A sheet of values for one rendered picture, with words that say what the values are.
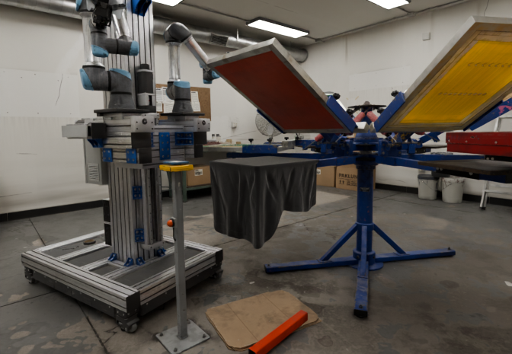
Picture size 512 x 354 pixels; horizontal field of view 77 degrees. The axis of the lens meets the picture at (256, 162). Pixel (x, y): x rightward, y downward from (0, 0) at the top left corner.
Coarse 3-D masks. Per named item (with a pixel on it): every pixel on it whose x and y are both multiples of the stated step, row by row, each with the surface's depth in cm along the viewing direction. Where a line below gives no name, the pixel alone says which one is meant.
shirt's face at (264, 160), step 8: (216, 160) 194; (224, 160) 194; (232, 160) 193; (240, 160) 192; (248, 160) 192; (256, 160) 191; (264, 160) 190; (272, 160) 189; (280, 160) 189; (288, 160) 188; (296, 160) 187; (304, 160) 187
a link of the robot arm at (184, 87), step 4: (176, 84) 226; (180, 84) 225; (184, 84) 226; (188, 84) 228; (172, 88) 231; (176, 88) 226; (180, 88) 225; (184, 88) 226; (188, 88) 228; (172, 92) 232; (176, 92) 226; (180, 92) 226; (184, 92) 226; (188, 92) 229; (176, 96) 227; (180, 96) 226; (184, 96) 227; (188, 96) 229
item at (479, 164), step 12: (372, 156) 248; (420, 168) 196; (432, 168) 186; (444, 168) 153; (456, 168) 146; (468, 168) 140; (480, 168) 138; (492, 168) 137; (504, 168) 137; (492, 180) 148; (504, 180) 142
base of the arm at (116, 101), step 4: (112, 92) 185; (116, 92) 184; (120, 92) 185; (124, 92) 186; (128, 92) 188; (112, 96) 186; (116, 96) 185; (120, 96) 185; (124, 96) 186; (128, 96) 188; (112, 100) 185; (116, 100) 184; (120, 100) 185; (124, 100) 185; (128, 100) 187; (132, 100) 190; (108, 104) 187; (112, 104) 184; (116, 104) 183; (120, 104) 184; (124, 104) 185; (128, 104) 186; (132, 104) 188; (108, 108) 186; (128, 108) 186; (132, 108) 188
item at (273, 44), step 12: (252, 48) 162; (264, 48) 156; (276, 48) 153; (216, 60) 186; (228, 60) 180; (288, 60) 158; (216, 72) 199; (300, 72) 164; (312, 84) 171; (324, 96) 178
